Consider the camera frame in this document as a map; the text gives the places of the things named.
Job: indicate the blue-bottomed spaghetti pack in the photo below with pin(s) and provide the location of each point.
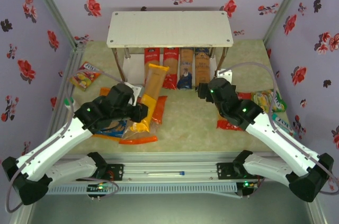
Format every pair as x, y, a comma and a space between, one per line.
185, 81

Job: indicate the orange macaroni bag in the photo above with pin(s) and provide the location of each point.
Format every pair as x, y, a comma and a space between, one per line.
159, 110

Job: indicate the yellow spaghetti bag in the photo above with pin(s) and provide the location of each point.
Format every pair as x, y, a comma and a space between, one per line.
156, 83

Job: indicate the red spaghetti pack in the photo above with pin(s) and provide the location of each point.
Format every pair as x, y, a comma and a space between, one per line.
170, 81
152, 55

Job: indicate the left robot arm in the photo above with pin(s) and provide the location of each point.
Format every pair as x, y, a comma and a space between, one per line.
53, 142

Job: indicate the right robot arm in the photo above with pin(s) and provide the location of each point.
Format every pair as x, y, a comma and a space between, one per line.
280, 142

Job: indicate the orange and blue pasta bag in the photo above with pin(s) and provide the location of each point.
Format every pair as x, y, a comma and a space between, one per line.
111, 131

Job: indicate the red pasta bag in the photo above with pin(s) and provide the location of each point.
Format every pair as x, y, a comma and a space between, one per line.
227, 126

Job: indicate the white two-tier shelf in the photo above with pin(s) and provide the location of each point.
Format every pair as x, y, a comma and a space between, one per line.
169, 29

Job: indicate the red and yellow candy bag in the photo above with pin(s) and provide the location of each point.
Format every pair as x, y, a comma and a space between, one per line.
84, 78

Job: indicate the brown spaghetti pack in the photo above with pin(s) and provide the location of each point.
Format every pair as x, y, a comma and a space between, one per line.
202, 67

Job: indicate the green candy bag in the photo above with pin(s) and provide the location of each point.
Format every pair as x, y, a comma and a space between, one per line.
268, 100

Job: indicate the white bottle with green cap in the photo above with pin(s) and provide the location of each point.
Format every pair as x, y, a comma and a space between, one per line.
69, 100

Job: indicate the circuit board with green light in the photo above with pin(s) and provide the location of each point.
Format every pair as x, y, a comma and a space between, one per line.
99, 187
247, 184

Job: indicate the clear tube with blue tip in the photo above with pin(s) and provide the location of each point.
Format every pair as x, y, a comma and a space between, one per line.
164, 173

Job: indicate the aluminium side rail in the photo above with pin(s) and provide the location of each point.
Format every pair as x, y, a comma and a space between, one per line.
64, 90

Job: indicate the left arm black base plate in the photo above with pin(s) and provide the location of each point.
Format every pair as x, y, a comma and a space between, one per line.
117, 172

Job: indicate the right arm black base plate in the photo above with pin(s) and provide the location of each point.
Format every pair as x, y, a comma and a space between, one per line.
225, 171

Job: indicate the aluminium front rail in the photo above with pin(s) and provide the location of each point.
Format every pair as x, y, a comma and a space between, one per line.
169, 165

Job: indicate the aluminium frame post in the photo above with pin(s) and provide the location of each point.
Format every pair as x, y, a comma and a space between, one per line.
286, 7
55, 7

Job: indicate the aluminium lower frame rail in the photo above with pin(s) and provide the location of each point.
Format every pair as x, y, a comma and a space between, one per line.
22, 216
317, 213

